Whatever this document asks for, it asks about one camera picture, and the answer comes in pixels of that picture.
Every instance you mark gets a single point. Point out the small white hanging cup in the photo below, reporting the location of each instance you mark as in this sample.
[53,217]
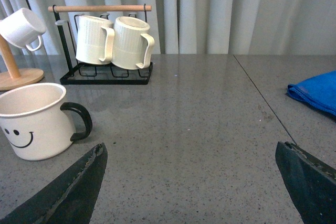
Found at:
[24,29]

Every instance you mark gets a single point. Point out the blue cloth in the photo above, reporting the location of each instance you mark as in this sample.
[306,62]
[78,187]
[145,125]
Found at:
[318,92]

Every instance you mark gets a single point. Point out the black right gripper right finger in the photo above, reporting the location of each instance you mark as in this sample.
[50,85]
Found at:
[309,181]

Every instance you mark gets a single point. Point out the white smiley face mug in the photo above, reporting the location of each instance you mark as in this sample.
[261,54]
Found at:
[39,122]

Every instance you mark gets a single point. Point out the right cream ribbed mug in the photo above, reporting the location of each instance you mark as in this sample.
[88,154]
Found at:
[133,45]

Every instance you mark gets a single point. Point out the cream ribbed mug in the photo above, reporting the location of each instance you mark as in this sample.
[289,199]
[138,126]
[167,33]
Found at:
[133,45]
[95,38]

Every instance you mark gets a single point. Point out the black metal mug rack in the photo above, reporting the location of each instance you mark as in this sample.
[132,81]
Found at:
[66,20]

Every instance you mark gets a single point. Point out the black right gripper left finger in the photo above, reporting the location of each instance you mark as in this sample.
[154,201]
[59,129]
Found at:
[70,197]

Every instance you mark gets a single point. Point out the wooden mug tree stand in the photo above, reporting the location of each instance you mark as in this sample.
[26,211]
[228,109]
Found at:
[15,77]

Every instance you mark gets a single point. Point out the left cream ribbed mug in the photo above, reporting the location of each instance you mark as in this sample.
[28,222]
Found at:
[95,38]

